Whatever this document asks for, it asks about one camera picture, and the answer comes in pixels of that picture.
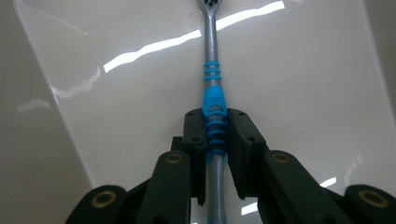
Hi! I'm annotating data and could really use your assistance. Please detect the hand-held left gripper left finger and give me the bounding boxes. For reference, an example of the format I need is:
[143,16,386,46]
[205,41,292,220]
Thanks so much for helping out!
[181,107,208,206]

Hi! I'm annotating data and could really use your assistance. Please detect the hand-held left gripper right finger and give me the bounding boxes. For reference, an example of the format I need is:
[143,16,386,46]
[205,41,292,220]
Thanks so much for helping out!
[226,107,269,200]

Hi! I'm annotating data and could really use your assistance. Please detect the beige bin with grey rim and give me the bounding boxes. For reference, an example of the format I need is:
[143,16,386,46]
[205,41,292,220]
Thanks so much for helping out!
[0,0,396,224]

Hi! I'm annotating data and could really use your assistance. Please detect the blue and grey toothbrush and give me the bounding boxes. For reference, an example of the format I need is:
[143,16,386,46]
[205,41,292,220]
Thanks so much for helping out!
[198,0,228,224]

